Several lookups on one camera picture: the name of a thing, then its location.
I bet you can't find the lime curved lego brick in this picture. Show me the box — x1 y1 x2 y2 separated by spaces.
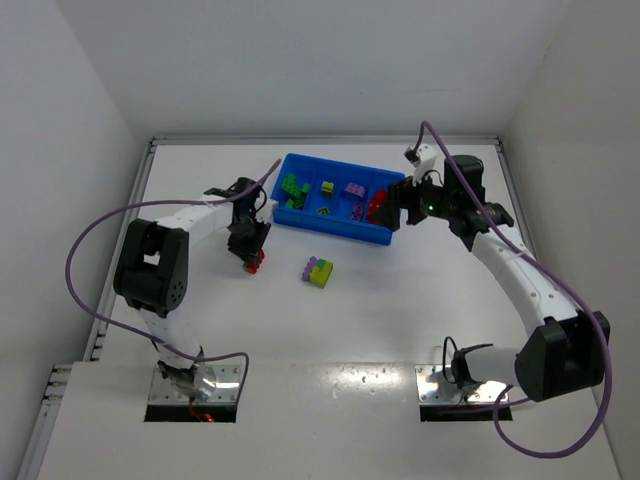
321 181 334 197

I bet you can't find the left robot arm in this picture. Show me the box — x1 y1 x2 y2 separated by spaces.
113 177 278 391

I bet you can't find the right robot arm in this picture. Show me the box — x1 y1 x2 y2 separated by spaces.
370 150 610 402

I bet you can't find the green four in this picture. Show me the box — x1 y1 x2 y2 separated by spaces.
285 195 306 210

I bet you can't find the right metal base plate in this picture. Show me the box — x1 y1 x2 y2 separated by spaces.
415 364 506 407

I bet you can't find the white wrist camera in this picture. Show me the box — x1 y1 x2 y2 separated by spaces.
255 199 279 223
404 144 438 185

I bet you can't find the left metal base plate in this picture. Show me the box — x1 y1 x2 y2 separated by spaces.
148 362 241 407

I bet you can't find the red lego plate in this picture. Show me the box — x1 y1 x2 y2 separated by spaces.
370 189 388 208

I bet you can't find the blue divided sorting bin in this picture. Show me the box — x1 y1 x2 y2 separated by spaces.
271 153 404 245

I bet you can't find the metal base plate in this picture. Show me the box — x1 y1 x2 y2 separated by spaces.
415 364 506 407
148 362 241 407

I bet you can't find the green number two lego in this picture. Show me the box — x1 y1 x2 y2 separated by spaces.
293 183 311 198

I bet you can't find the lime long lego brick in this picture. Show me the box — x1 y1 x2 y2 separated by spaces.
309 262 333 288

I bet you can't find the purple flower lego piece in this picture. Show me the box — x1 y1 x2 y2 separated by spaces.
342 182 367 202

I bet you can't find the green small lego brick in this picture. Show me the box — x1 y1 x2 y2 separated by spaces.
281 173 299 196

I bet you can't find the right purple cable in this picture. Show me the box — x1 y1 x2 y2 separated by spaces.
418 120 614 460

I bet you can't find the purple butterfly lego stack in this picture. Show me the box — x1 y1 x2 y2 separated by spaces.
349 202 365 222

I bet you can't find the purple cable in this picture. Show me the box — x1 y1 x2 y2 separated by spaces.
418 120 614 460
65 158 283 401

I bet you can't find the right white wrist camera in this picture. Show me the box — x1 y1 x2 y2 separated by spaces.
404 144 438 185

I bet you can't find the small green red lego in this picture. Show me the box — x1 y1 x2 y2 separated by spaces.
243 250 265 275

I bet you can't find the red round lego piece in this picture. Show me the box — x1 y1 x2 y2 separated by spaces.
367 202 386 226

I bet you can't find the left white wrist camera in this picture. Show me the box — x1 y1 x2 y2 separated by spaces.
255 199 279 223

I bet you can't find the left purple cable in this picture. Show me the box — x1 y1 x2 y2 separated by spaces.
65 158 283 401

